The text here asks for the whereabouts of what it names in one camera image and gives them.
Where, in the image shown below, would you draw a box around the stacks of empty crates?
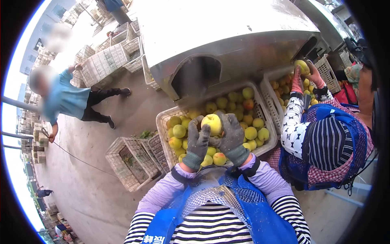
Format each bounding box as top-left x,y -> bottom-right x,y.
18,82 -> 51,165

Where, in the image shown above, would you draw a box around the grey metal sorting machine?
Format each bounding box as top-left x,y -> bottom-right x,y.
133,0 -> 333,102

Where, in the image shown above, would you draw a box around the person's right thumb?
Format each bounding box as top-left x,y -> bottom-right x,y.
209,135 -> 225,149

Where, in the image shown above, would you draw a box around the stack of white crates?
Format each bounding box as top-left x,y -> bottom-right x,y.
69,18 -> 144,89

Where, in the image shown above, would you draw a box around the person's left fingers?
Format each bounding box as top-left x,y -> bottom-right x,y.
187,115 -> 205,138

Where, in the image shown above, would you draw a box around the yellow peach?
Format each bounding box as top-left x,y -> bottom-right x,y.
294,59 -> 311,75

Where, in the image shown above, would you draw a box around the person's right hand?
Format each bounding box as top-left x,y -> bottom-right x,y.
209,111 -> 250,167

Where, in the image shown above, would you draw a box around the person's left thumb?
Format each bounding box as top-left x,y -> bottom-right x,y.
199,123 -> 211,147

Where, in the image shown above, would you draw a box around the person's right fingers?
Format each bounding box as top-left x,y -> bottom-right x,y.
217,111 -> 243,136

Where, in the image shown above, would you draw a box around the long metal hook rod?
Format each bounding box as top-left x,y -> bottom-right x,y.
41,127 -> 119,179

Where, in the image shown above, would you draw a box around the black wrist band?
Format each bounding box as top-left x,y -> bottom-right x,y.
239,158 -> 261,178
171,166 -> 191,185

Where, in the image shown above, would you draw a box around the pile of peaches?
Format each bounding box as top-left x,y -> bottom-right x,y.
166,87 -> 270,167
270,73 -> 319,112

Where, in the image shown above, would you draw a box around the single yellow-green peach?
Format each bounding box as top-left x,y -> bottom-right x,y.
201,114 -> 223,137

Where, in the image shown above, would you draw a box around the person's body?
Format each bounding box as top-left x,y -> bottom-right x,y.
123,166 -> 311,244

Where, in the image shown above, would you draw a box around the empty white plastic crate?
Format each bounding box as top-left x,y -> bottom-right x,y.
105,137 -> 162,193
143,133 -> 171,175

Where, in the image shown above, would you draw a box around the person's left hand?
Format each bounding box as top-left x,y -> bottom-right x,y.
182,115 -> 211,171

